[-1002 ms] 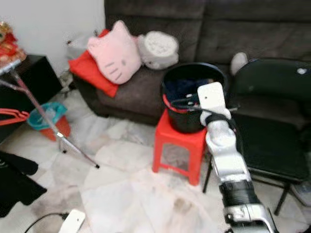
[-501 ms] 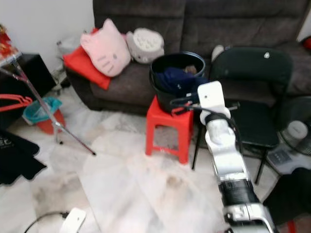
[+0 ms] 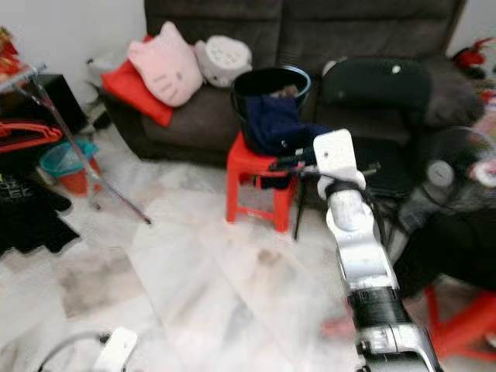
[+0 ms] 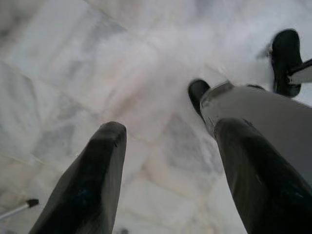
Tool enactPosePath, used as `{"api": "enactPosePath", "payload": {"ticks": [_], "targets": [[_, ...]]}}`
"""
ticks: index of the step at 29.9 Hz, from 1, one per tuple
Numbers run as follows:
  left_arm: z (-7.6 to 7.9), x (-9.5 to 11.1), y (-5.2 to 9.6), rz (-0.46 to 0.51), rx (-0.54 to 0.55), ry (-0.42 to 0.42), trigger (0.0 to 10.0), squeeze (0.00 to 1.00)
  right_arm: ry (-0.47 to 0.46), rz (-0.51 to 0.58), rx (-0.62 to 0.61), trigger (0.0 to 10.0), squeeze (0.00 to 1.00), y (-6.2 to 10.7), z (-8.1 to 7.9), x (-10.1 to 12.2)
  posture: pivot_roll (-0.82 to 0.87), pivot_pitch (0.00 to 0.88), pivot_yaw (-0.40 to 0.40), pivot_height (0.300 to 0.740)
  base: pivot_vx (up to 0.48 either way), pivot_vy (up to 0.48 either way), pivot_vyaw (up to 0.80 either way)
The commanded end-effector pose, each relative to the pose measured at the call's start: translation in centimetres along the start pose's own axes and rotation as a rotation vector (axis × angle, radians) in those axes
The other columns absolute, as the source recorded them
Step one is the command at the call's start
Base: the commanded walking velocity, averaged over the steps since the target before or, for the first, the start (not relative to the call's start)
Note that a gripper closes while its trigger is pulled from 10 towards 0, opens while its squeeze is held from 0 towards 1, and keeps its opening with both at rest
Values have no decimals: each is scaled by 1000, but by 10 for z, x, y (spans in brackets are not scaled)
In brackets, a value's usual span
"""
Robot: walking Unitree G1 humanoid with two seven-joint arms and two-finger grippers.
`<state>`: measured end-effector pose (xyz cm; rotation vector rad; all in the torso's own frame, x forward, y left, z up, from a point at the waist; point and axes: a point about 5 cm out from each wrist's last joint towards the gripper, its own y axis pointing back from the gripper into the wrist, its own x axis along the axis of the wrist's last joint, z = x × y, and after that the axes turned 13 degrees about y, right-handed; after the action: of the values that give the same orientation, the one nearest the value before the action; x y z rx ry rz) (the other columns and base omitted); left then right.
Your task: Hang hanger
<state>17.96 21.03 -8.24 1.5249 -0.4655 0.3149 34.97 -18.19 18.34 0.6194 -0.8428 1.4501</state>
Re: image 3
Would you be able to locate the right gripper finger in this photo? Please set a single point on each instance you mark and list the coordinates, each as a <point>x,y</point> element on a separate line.
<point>370,167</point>
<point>291,161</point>

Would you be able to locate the navy shirt red stripe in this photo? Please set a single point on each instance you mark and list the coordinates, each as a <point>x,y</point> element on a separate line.
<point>279,124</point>

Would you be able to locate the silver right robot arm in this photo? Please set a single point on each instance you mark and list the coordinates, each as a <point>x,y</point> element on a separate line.
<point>364,263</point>

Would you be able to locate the red plastic stool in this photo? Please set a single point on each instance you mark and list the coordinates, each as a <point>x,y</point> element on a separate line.
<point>248,167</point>
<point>465,318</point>

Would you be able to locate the black electric fan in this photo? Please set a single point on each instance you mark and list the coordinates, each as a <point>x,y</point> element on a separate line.
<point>442,174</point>

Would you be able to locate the black laundry basket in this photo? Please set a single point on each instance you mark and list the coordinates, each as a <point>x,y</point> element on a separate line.
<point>271,77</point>

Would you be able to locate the person's leg black trousers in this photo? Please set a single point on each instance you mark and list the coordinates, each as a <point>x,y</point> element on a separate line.
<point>449,256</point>

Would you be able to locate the grey round plush cushion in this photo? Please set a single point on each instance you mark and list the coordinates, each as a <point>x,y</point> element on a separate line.
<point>225,62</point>

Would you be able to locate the black T-shirt green logo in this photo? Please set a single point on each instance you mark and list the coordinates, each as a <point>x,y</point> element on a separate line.
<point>31,217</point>

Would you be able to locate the dark grey sofa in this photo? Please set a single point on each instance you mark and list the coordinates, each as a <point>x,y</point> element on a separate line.
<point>341,31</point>

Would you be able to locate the red figurine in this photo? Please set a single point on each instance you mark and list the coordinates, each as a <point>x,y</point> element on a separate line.
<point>9,58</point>

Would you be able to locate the red bin teal bag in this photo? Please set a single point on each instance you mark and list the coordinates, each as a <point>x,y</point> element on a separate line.
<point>62,159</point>

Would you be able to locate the red plush toy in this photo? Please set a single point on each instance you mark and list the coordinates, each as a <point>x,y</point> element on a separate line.
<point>473,58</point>

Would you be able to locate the pink cat cushion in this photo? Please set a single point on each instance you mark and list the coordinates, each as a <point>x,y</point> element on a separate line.
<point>167,70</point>

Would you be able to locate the person's bare foot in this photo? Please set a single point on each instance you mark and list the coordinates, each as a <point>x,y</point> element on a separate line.
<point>337,327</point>

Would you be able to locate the silver metal clothes rack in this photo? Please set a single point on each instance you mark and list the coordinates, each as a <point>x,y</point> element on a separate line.
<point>124,190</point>

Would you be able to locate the red cushion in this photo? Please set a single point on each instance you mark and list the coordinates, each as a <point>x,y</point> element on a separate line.
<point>132,93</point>

